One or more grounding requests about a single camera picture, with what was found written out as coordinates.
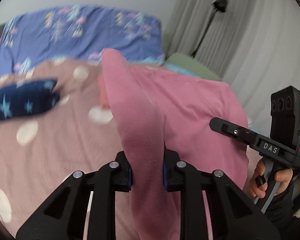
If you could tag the turquoise cloth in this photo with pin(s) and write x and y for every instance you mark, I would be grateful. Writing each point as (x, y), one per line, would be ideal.
(162, 63)

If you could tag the black floor stand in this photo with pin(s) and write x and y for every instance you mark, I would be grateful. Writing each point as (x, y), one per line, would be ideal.
(210, 20)

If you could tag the green pillow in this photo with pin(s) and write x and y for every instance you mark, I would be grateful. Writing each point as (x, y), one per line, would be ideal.
(190, 66)

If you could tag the person's right forearm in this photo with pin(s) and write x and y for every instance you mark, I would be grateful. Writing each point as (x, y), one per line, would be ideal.
(285, 210)

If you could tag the pink garment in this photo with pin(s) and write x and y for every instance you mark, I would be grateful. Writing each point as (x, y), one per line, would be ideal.
(165, 110)

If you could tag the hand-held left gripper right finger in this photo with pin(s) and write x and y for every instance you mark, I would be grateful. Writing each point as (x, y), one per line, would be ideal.
(165, 177)

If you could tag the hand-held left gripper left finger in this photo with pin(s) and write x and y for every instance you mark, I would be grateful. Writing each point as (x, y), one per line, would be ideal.
(126, 177)

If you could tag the navy star print cloth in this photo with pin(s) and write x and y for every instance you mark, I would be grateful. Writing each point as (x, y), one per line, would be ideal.
(25, 100)

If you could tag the blue printed pillow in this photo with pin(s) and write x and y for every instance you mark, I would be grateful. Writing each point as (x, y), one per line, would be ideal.
(90, 35)

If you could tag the coral cloth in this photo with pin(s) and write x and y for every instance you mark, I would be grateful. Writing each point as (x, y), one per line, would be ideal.
(104, 92)

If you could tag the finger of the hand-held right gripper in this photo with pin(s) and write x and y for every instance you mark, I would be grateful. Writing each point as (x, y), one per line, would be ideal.
(230, 130)

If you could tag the grey curtain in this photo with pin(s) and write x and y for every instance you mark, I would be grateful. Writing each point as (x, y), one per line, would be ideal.
(252, 42)

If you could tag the person's right hand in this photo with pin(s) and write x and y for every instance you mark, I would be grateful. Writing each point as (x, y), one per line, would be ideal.
(283, 178)

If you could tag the polka dot blanket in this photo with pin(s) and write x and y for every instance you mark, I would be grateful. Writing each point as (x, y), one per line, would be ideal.
(55, 150)

